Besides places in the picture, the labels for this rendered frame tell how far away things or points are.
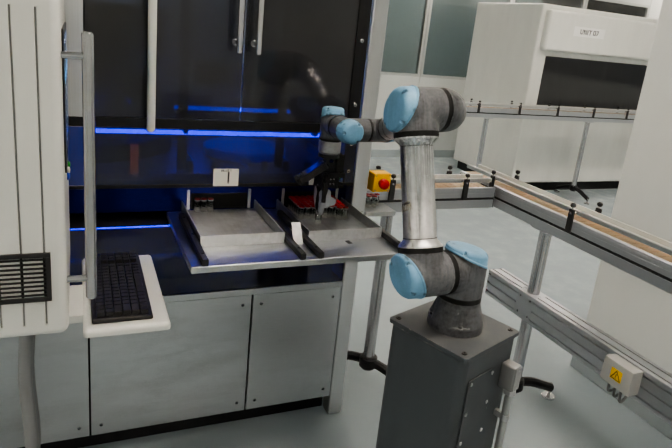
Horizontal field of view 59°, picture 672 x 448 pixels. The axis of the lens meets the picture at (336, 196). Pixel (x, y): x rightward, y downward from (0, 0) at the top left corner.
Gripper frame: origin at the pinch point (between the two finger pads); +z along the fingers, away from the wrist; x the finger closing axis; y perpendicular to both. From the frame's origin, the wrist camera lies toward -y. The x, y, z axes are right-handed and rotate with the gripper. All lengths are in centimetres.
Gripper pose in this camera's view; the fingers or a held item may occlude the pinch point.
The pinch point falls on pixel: (317, 210)
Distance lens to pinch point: 203.7
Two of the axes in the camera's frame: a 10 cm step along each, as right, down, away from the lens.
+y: 9.2, -0.2, 4.0
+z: -1.0, 9.6, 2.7
